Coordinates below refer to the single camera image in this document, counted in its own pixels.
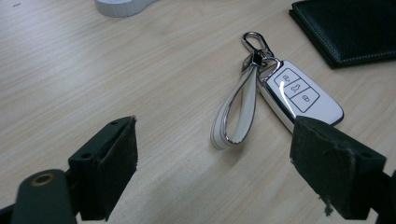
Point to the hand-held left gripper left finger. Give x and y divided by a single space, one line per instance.
104 168

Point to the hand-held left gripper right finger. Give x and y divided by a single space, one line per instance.
333 168

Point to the black leather wallet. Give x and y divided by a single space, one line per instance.
348 29

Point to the white plastic object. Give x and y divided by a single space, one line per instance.
123 6

